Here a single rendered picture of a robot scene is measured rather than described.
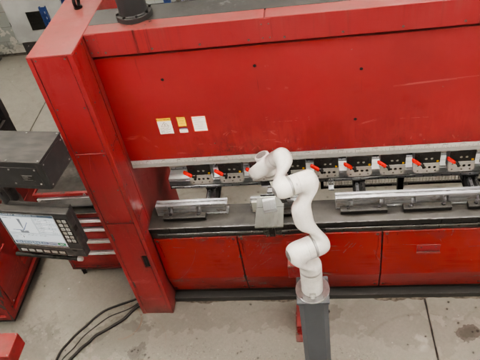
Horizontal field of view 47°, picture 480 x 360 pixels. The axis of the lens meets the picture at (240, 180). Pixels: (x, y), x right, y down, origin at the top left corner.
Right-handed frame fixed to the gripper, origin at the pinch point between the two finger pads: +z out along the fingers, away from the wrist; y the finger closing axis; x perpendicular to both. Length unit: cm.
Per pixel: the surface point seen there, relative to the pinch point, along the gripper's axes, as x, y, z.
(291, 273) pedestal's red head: -21, 2, 59
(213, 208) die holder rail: -60, -36, 17
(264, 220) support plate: -24.2, -15.0, 24.0
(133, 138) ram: -76, -28, -57
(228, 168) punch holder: -32.5, -29.9, -12.6
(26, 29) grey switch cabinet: -334, -423, -83
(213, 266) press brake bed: -83, -30, 61
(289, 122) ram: 16.5, -25.5, -30.0
